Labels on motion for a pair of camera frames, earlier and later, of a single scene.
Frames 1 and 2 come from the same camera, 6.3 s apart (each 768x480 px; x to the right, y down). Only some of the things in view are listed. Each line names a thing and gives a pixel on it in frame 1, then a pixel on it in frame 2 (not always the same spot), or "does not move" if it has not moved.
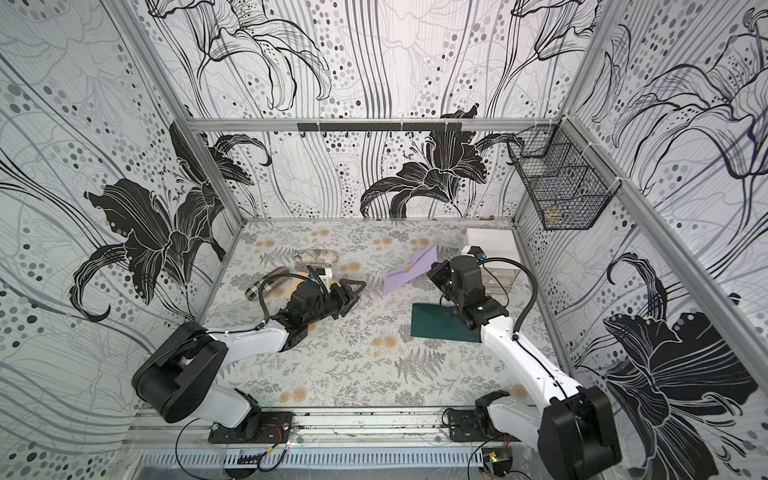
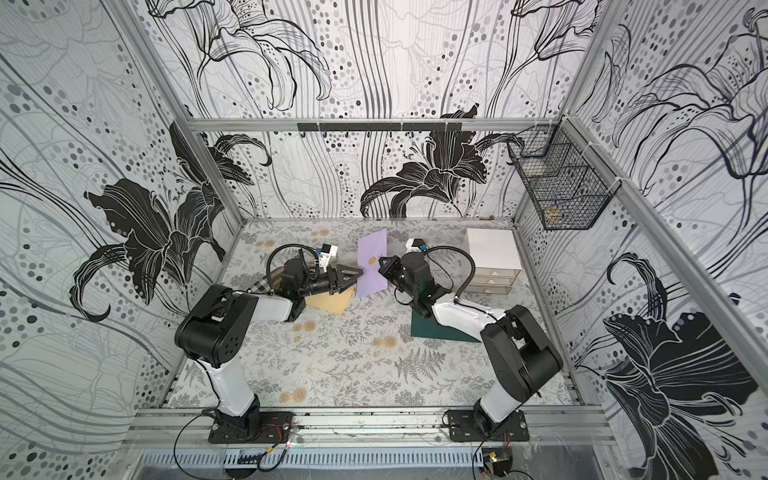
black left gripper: (351, 294) -> (334, 279)
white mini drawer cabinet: (498, 277) does not move
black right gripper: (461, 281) -> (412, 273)
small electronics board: (499, 460) does not move
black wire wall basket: (568, 183) does not move
